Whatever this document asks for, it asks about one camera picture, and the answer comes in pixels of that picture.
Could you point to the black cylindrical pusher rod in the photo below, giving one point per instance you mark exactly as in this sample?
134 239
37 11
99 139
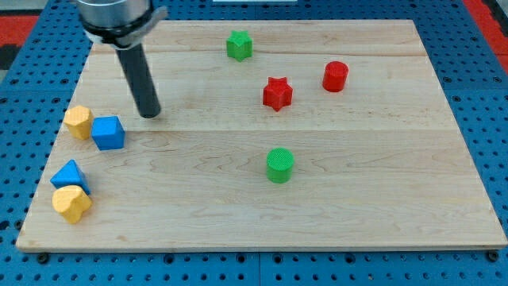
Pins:
138 76

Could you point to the blue cube block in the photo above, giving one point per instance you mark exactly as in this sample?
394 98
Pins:
108 133

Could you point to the yellow hexagon block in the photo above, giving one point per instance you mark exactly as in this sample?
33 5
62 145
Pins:
78 121

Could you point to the green star block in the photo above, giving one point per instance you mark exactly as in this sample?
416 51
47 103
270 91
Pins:
239 45

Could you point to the blue triangle block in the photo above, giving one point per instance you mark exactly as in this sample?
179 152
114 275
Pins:
70 174

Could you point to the red star block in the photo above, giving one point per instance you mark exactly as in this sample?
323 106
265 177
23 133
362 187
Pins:
277 93

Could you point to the yellow heart block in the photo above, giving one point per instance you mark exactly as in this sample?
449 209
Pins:
71 202

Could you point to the wooden board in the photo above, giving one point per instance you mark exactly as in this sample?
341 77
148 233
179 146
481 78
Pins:
378 166

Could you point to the green cylinder block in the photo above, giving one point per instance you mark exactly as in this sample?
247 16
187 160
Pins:
280 163

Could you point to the red cylinder block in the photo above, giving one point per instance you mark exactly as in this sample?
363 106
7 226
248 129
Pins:
335 76

